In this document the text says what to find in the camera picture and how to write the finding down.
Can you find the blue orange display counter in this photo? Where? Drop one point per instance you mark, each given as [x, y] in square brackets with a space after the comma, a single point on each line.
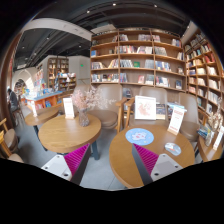
[45, 101]

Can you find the round wooden table left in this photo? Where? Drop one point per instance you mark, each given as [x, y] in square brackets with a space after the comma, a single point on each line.
[63, 135]

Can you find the seated person in dark clothes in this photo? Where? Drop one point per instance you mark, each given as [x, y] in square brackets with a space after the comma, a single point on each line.
[13, 100]

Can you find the beige armchair left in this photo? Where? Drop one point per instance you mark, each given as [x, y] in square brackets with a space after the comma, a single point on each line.
[111, 110]

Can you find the wooden chair far left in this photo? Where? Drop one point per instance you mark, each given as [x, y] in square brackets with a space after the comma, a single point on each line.
[9, 142]

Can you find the beige armchair right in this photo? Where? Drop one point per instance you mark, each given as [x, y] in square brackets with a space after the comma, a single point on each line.
[190, 123]

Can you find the round wooden table far right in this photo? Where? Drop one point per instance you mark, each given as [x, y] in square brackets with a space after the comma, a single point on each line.
[207, 153]

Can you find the round blue mouse pad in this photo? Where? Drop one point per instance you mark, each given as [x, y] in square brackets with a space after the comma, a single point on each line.
[139, 136]

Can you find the distant wooden bookshelf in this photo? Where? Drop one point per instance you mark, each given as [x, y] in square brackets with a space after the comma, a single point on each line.
[59, 77]

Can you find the beige armchair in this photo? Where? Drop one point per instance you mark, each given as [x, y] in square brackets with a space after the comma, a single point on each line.
[160, 95]
[111, 110]
[190, 123]

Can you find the right side wooden bookshelf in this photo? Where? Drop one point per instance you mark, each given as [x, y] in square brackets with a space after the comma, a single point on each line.
[205, 78]

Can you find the white sign stand left table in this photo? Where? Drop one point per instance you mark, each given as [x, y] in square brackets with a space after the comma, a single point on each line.
[68, 108]

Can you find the large wooden bookshelf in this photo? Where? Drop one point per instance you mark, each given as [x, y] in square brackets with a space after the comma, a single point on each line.
[138, 56]

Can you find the small round wooden table far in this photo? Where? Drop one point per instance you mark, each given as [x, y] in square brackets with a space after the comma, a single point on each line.
[43, 115]

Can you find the white red sign right table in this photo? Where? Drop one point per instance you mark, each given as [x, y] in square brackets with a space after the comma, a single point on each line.
[176, 120]

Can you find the glass vase with pink flowers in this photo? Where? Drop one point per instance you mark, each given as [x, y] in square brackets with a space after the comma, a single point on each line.
[85, 100]

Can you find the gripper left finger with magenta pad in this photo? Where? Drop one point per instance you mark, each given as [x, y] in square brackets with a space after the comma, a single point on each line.
[70, 167]

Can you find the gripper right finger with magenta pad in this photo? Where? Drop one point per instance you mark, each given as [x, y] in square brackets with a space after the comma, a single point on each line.
[152, 166]

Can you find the beige armchair middle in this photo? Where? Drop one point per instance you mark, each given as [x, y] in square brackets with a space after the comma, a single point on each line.
[160, 95]

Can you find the white picture display card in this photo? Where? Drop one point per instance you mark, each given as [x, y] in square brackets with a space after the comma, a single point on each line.
[145, 108]

